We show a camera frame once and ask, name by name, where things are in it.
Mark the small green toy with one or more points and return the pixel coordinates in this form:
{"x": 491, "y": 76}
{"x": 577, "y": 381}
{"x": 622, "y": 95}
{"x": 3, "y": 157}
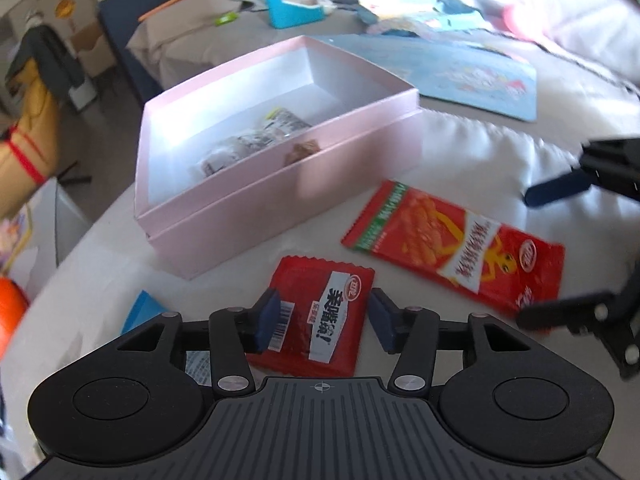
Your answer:
{"x": 226, "y": 18}

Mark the blue plastic container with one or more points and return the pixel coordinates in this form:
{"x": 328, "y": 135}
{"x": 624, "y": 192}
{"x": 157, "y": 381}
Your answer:
{"x": 292, "y": 10}

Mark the pink cardboard box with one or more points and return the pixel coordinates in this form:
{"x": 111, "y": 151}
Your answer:
{"x": 260, "y": 210}

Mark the orange stick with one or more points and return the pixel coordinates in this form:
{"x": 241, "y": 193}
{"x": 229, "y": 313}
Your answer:
{"x": 170, "y": 2}

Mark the grey sofa cover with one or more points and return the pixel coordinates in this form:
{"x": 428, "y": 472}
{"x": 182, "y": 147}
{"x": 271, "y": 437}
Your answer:
{"x": 190, "y": 45}

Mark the clear wrapped snack packet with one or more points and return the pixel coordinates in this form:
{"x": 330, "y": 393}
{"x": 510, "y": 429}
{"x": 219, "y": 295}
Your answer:
{"x": 275, "y": 127}
{"x": 222, "y": 157}

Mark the navy sofa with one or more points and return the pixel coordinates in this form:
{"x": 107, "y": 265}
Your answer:
{"x": 122, "y": 45}

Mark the orange pumpkin bucket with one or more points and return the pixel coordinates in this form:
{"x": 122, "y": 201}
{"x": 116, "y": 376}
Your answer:
{"x": 11, "y": 317}

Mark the blue printed sheet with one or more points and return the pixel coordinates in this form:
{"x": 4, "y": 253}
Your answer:
{"x": 450, "y": 72}

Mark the small brown snack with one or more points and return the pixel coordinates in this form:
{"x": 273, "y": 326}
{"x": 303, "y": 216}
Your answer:
{"x": 301, "y": 151}

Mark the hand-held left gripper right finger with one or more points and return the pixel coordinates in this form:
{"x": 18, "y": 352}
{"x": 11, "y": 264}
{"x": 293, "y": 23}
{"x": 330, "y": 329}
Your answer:
{"x": 382, "y": 322}

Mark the small red snack packet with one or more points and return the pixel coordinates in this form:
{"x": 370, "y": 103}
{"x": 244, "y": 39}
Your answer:
{"x": 300, "y": 285}

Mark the blue snack packet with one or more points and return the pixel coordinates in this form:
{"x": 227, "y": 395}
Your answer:
{"x": 142, "y": 312}

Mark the dark jacket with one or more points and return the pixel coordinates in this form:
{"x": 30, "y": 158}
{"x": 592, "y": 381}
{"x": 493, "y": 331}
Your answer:
{"x": 45, "y": 55}

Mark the pink cushion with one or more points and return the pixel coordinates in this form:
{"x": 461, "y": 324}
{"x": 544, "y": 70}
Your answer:
{"x": 522, "y": 22}

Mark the white side table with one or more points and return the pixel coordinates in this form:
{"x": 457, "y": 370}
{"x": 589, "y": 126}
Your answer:
{"x": 65, "y": 225}

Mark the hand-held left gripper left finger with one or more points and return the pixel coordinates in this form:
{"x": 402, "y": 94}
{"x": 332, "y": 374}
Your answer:
{"x": 269, "y": 322}

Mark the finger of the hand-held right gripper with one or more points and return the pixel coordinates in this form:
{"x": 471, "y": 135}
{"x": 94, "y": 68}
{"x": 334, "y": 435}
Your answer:
{"x": 555, "y": 189}
{"x": 555, "y": 316}

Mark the yellow beanbag with red ribbon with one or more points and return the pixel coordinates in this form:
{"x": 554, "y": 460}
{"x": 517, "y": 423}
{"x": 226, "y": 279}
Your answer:
{"x": 27, "y": 130}

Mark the large red snack packet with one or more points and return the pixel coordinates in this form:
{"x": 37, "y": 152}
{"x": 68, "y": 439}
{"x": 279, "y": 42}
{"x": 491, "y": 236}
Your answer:
{"x": 425, "y": 230}

